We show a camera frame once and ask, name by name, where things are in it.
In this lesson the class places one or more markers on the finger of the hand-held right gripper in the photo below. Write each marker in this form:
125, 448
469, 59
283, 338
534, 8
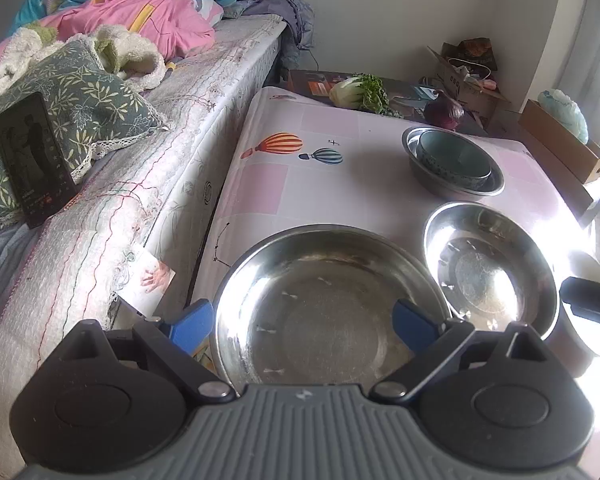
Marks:
592, 302

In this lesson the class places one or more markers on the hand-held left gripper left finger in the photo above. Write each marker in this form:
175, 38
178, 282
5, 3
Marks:
195, 325

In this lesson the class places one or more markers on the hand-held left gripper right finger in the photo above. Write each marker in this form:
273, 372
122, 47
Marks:
415, 327

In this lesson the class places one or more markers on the white ceramic plate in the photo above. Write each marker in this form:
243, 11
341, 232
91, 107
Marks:
580, 355

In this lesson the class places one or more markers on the large steel basin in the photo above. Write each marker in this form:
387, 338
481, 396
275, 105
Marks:
330, 310

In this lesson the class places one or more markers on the large deep steel plate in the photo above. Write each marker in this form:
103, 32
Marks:
490, 270

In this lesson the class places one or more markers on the medium steel bowl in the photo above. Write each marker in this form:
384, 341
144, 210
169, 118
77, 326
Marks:
430, 180

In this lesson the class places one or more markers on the teal ceramic bowl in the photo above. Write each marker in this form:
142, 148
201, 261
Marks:
455, 160

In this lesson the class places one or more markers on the small steel bowl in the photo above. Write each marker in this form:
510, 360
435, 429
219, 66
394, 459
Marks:
413, 152

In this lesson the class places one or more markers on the photo card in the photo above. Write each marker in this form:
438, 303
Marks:
150, 280

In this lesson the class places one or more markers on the large brown carton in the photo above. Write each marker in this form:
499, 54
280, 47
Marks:
555, 180

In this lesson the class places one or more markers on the pink printed tablecloth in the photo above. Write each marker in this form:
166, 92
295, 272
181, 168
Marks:
330, 185

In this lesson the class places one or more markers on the long cardboard box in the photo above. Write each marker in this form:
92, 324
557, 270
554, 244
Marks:
555, 140

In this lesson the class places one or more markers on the white quilted mattress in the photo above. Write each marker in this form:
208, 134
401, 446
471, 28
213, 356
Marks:
130, 160

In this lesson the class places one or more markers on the green white plastic bag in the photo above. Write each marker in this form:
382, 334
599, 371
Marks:
565, 112

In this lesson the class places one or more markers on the purple onion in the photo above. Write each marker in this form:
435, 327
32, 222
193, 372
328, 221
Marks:
442, 110

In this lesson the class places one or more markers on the black smartphone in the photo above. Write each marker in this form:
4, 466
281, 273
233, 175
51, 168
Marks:
35, 160

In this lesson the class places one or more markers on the green leafy cabbage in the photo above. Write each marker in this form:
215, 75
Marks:
350, 92

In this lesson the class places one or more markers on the open cardboard box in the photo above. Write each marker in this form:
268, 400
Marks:
460, 80

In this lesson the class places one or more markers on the green floral pillow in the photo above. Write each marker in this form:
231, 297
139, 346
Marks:
80, 95

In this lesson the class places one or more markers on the dark low side table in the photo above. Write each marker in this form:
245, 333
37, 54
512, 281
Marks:
310, 85

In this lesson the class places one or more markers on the pale curtain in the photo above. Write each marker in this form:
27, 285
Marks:
590, 35

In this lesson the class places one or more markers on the fluffy white blanket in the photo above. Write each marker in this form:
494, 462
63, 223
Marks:
130, 55

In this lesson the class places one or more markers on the brown snack bag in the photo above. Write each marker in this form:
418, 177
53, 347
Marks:
475, 50

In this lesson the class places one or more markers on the pink quilt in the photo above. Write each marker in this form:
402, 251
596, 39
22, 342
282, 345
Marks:
155, 15

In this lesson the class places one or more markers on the grey purple clothes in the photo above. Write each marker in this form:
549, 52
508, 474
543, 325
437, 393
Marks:
285, 15

